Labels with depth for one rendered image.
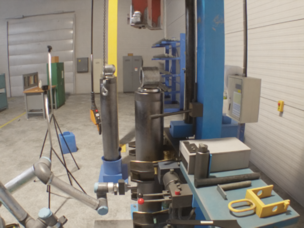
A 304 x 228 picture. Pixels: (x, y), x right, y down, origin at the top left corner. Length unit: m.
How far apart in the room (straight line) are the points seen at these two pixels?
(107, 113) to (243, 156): 1.97
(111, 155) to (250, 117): 1.90
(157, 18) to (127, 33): 10.54
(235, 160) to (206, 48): 0.79
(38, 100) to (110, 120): 4.74
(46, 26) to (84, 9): 2.34
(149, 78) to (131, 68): 10.15
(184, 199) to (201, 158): 0.24
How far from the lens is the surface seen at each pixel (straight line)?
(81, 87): 12.56
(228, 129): 4.03
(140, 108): 1.61
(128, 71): 11.74
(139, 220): 1.81
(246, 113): 2.05
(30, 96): 7.55
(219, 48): 1.68
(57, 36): 12.84
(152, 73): 1.60
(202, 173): 1.25
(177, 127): 1.85
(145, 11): 1.45
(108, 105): 2.93
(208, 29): 1.67
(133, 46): 12.28
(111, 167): 3.19
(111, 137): 3.04
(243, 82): 1.99
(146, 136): 1.64
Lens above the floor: 1.70
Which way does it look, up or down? 13 degrees down
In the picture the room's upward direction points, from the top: straight up
